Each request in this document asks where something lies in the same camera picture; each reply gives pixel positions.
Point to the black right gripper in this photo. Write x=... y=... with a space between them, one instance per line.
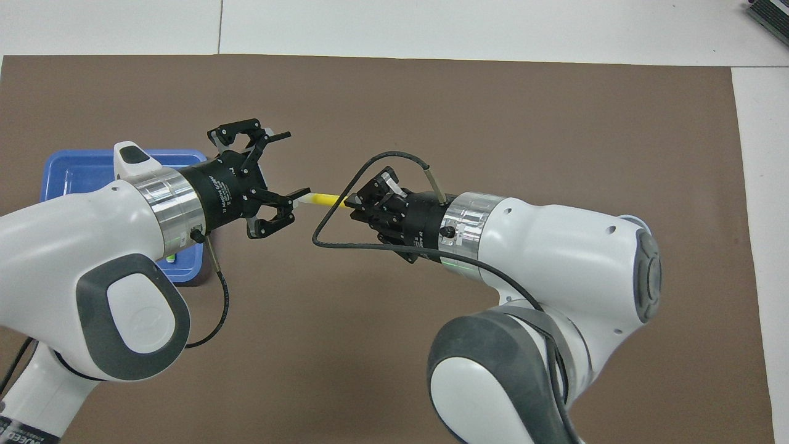
x=425 y=225

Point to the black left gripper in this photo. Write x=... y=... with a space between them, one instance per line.
x=225 y=191

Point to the yellow pen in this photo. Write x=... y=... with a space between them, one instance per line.
x=327 y=199

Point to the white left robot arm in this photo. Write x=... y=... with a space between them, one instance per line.
x=61 y=246

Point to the blue plastic tray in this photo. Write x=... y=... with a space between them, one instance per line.
x=80 y=176

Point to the brown table mat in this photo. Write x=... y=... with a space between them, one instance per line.
x=555 y=123

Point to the pale blue mesh pen cup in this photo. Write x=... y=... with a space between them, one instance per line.
x=641 y=221

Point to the dark striped box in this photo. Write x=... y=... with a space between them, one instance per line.
x=773 y=15

